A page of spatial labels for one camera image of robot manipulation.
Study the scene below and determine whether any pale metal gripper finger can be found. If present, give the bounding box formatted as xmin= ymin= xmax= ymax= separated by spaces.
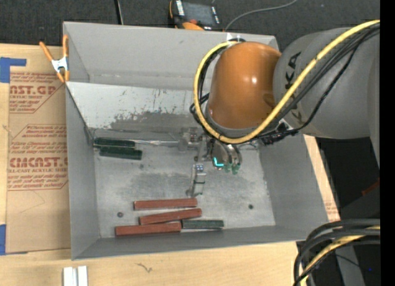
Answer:
xmin=191 ymin=163 xmax=207 ymax=196
xmin=177 ymin=127 xmax=204 ymax=153

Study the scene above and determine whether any red-brown flat block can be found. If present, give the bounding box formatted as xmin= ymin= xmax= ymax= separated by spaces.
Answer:
xmin=114 ymin=221 xmax=183 ymax=238
xmin=138 ymin=208 xmax=203 ymax=226
xmin=133 ymin=198 xmax=199 ymax=212

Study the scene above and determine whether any dark green flat block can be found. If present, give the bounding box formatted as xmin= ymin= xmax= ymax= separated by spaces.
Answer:
xmin=98 ymin=146 xmax=143 ymax=160
xmin=93 ymin=137 xmax=136 ymax=148
xmin=181 ymin=219 xmax=225 ymax=230

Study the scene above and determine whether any brown cardboard board, red print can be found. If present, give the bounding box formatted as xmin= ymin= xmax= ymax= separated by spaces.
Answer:
xmin=0 ymin=43 xmax=341 ymax=256

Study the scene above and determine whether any grey metal bin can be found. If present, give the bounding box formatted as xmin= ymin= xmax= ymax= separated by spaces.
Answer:
xmin=62 ymin=21 xmax=330 ymax=261

